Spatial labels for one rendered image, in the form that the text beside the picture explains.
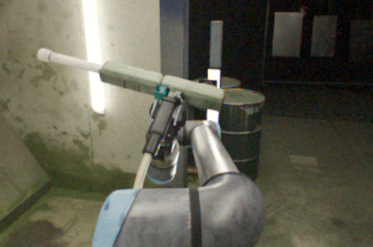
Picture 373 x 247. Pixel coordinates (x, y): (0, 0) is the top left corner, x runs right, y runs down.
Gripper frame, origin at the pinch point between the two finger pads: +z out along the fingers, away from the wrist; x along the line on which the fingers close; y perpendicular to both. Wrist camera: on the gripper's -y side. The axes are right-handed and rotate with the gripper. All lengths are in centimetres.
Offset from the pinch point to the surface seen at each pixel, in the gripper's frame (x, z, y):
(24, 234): 102, -198, 2
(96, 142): 79, -174, -76
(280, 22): -102, -302, -553
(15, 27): 162, -106, -120
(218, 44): -5, -30, -63
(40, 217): 103, -208, -14
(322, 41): -197, -316, -543
